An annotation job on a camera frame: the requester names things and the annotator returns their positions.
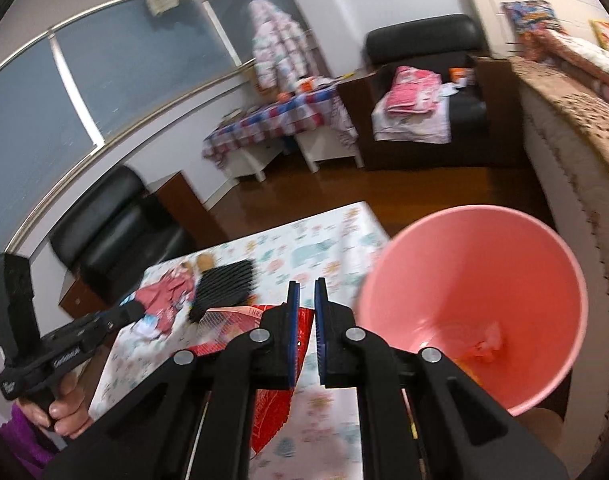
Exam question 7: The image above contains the white blue wrapper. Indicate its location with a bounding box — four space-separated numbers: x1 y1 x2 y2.
129 310 178 346

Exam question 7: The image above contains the yellow floral pillow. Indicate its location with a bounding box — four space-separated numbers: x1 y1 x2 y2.
589 20 609 52

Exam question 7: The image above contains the floral bear print tablecloth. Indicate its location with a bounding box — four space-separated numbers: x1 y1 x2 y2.
87 201 391 480

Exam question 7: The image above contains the plaid tablecloth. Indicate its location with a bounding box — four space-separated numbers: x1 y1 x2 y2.
202 80 359 168

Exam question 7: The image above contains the black leather armchair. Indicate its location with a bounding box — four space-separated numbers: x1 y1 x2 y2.
49 165 200 311
337 14 524 171

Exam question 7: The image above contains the person's left forearm purple sleeve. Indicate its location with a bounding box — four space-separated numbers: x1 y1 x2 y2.
0 402 60 467

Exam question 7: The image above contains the orange dotted quilt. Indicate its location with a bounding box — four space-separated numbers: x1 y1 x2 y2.
519 30 609 97

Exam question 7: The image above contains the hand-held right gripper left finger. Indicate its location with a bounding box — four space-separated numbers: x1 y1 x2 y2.
43 280 301 480

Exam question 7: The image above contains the pink wrapper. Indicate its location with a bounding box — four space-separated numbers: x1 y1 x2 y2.
134 265 200 321

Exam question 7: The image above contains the small orange box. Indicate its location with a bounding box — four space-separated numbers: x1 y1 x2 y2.
449 67 477 88

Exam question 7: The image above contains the red snack packet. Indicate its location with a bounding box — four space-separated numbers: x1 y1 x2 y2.
187 304 315 461

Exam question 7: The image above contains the black foam net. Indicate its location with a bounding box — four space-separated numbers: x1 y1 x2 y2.
188 259 258 325

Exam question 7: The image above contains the colourful patterned pillow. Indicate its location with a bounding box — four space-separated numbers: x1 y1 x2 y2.
501 1 557 43

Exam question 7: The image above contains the white low table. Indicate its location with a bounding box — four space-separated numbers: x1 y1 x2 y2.
224 127 365 183

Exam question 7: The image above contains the pastel quilted jacket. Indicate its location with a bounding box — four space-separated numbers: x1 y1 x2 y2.
248 0 321 93

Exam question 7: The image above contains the large bay window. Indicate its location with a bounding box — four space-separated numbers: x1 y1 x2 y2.
0 0 305 256

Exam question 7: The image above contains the brown floral blanket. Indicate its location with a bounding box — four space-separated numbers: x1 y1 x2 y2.
509 55 609 411

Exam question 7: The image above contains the pink folded clothing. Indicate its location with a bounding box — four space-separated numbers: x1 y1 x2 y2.
387 66 442 113

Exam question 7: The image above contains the person's left hand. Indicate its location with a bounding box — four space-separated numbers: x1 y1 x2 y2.
22 376 94 439

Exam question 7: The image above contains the pink plastic bucket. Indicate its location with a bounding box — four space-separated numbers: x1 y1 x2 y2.
355 205 589 416

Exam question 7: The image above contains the crumpled clear plastic wrapper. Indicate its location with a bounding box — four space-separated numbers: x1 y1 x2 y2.
454 322 507 366

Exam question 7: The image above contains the bed with white headboard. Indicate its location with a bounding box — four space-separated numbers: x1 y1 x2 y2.
459 0 609 461

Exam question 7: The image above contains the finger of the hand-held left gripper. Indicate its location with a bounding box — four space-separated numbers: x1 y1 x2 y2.
92 301 145 334

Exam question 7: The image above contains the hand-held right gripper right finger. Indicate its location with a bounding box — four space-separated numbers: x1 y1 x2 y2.
314 278 570 480

